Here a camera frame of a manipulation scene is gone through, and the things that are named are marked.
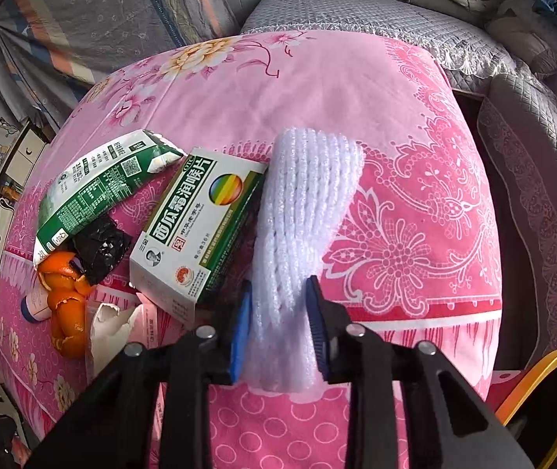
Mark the white foam fruit net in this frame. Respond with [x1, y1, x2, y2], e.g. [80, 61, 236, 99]
[244, 128, 365, 393]

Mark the green white milk carton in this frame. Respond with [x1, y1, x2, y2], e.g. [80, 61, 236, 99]
[32, 129, 186, 266]

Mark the yellow rimmed trash bin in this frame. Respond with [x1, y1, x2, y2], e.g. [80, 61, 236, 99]
[488, 350, 557, 468]

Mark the pink floral tablecloth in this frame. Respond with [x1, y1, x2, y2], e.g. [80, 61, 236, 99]
[0, 29, 504, 469]

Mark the pink white paper box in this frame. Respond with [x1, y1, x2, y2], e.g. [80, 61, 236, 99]
[85, 294, 185, 382]

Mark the green white medicine box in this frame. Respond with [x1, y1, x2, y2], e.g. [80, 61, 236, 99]
[130, 147, 267, 328]

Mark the small black plastic bag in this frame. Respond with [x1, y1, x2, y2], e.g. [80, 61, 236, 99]
[70, 214, 132, 286]

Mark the orange peel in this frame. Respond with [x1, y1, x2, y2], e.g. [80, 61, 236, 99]
[37, 250, 94, 360]

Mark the blue capped small bottle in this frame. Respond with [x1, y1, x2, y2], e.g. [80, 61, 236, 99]
[20, 287, 52, 324]

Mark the beige crumpled blanket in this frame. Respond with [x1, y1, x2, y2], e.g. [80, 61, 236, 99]
[485, 0, 557, 97]

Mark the striped hanging bed sheet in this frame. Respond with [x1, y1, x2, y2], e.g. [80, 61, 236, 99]
[0, 0, 239, 128]

